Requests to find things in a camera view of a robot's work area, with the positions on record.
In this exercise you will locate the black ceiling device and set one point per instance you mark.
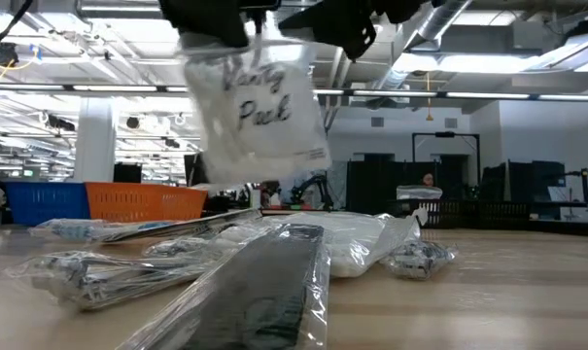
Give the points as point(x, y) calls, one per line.
point(4, 53)

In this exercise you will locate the orange plastic basket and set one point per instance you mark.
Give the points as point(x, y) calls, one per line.
point(143, 201)

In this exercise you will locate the white pillar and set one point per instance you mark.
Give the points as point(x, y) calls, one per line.
point(95, 141)

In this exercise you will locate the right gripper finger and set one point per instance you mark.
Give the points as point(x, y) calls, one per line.
point(206, 19)
point(337, 24)

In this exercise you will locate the black plastic bin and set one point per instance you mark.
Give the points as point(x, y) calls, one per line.
point(454, 214)
point(505, 214)

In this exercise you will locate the black partition panel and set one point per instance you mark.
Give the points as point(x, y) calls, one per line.
point(371, 185)
point(507, 182)

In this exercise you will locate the white vanity pack bag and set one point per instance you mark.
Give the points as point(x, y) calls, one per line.
point(259, 121)
point(420, 192)
point(361, 243)

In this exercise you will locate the dark blue partition panel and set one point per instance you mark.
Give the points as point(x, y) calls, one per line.
point(548, 180)

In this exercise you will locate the silver ceiling duct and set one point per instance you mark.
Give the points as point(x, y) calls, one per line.
point(444, 17)

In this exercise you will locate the black comb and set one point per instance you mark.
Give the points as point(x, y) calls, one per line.
point(259, 291)
point(191, 225)

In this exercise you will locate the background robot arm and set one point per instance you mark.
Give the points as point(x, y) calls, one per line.
point(585, 189)

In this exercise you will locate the blue toothbrush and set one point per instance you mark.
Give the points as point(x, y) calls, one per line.
point(75, 229)

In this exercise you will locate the black stand frame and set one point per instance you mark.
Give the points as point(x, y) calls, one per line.
point(444, 134)

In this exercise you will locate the ceiling light strip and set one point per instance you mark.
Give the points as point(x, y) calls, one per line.
point(493, 95)
point(104, 88)

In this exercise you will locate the blue plastic basket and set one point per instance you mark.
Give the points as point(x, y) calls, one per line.
point(45, 201)

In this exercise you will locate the person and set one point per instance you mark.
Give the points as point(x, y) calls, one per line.
point(427, 179)

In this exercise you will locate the small black monitor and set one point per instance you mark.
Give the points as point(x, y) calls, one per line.
point(127, 173)

